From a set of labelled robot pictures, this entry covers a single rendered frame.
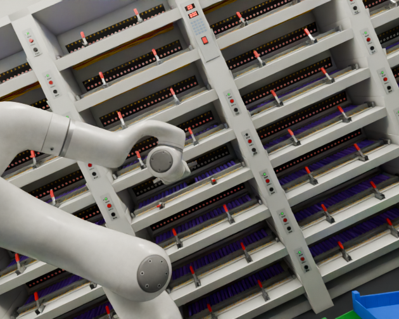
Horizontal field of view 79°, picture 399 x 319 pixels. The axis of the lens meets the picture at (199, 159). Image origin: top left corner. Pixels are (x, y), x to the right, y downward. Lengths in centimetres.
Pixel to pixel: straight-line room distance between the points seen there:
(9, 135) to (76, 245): 25
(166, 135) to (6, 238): 40
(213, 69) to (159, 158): 65
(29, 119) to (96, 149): 14
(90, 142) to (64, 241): 21
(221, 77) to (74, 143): 77
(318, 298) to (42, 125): 131
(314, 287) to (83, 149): 118
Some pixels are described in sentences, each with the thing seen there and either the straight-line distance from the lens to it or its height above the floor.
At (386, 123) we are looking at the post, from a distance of 150.
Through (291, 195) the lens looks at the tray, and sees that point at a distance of 124.
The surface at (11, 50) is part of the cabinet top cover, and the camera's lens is 165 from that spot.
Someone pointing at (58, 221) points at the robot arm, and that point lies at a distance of 56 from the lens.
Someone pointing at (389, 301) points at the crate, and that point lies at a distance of 135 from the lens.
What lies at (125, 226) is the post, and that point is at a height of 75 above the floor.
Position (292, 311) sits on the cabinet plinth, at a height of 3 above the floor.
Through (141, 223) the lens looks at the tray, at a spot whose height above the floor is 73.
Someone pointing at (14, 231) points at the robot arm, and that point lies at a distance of 55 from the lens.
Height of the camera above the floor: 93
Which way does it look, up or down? 2 degrees down
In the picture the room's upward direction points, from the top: 25 degrees counter-clockwise
